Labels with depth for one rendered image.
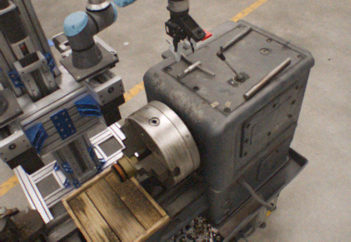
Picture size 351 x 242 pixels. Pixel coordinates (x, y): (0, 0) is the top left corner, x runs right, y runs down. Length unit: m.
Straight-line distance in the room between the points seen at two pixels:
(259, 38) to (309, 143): 1.43
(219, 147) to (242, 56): 0.41
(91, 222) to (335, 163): 1.88
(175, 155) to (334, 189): 1.61
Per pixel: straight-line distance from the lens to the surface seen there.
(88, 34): 1.50
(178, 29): 1.18
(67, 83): 1.66
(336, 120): 2.94
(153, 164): 1.15
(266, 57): 1.33
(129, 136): 1.18
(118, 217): 1.33
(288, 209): 2.34
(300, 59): 1.35
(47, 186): 2.42
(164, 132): 1.09
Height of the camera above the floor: 2.04
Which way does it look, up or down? 45 degrees down
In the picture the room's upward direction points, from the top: 8 degrees counter-clockwise
